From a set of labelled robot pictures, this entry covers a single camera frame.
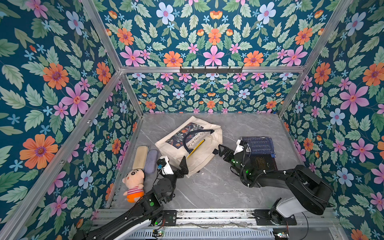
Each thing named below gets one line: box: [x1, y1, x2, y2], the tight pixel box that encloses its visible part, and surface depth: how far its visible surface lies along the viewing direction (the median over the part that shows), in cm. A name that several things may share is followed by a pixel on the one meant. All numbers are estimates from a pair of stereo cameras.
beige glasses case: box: [132, 146, 149, 170], surface depth 93 cm
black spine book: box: [249, 154, 278, 171], surface depth 90 cm
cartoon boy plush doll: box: [122, 168, 146, 203], surface depth 80 cm
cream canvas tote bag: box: [154, 116, 223, 178], surface depth 94 cm
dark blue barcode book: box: [241, 136, 277, 158], surface depth 98 cm
